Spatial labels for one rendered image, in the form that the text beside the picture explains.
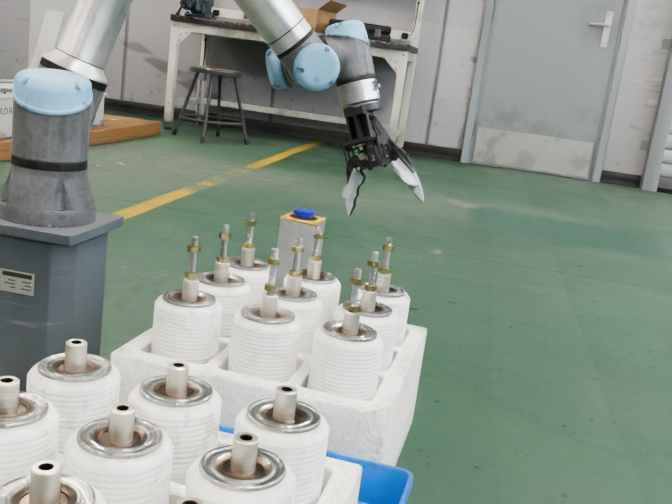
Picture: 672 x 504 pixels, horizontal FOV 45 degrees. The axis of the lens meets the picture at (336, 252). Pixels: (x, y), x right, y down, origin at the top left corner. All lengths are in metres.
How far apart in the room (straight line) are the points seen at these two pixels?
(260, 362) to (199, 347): 0.10
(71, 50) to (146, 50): 5.12
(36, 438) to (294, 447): 0.24
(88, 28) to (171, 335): 0.57
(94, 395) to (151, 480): 0.17
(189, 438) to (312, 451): 0.13
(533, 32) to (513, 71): 0.30
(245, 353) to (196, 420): 0.29
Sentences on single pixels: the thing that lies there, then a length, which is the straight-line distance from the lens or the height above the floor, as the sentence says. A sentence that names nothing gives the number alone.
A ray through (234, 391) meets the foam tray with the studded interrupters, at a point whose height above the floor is 0.16.
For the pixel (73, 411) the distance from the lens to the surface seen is 0.89.
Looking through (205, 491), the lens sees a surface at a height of 0.25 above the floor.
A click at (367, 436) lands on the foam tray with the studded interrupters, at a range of 1.07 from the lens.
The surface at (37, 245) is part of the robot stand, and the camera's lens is 1.32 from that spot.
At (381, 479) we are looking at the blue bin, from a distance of 1.07.
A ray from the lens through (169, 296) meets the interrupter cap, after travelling 1.17.
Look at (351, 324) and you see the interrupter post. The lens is 1.09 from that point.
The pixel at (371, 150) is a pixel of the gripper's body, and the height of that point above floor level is 0.46.
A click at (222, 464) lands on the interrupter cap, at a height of 0.25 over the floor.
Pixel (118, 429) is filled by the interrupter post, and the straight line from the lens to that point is 0.76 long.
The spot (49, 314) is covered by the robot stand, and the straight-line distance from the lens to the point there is 1.35.
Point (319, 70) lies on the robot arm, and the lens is 1.35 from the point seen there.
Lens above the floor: 0.61
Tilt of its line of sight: 13 degrees down
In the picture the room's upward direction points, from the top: 8 degrees clockwise
